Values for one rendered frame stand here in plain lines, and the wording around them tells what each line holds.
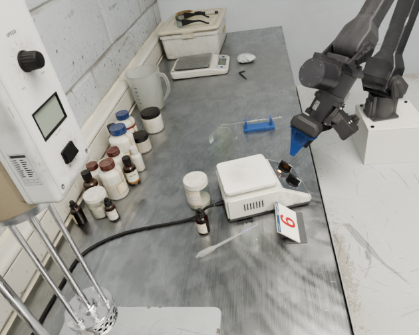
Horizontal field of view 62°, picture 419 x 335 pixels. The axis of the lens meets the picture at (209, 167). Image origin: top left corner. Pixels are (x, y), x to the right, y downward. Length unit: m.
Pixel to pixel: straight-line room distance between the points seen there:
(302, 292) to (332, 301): 0.05
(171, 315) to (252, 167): 0.37
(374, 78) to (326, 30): 1.31
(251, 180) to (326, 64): 0.29
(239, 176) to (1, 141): 0.58
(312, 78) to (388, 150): 0.34
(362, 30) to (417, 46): 1.60
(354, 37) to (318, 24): 1.41
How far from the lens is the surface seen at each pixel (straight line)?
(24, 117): 0.31
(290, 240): 0.78
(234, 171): 0.83
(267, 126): 1.14
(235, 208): 0.80
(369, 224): 0.83
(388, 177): 0.96
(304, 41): 2.21
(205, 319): 0.68
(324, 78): 0.73
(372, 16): 0.81
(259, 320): 0.68
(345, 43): 0.80
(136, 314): 0.72
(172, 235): 0.83
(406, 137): 0.98
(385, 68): 0.91
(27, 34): 0.33
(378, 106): 0.96
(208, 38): 1.80
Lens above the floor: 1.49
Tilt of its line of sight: 36 degrees down
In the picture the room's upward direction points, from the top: 11 degrees counter-clockwise
